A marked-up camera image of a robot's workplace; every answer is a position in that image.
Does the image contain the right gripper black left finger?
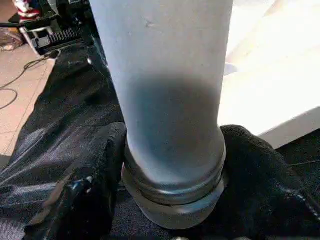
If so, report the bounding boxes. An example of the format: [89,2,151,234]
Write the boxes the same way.
[22,122,129,240]

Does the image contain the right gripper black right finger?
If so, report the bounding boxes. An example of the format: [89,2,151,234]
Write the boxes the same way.
[219,124,320,240]

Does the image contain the white plastic table top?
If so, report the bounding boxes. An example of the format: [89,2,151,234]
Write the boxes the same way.
[119,0,320,230]

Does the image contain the white plastic table leg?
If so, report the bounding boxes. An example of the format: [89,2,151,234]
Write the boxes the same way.
[89,0,235,204]

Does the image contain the black mat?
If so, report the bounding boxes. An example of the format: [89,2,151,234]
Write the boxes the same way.
[0,42,320,240]

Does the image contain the thin black floor cable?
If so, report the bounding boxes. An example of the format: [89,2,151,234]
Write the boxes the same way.
[0,49,62,111]

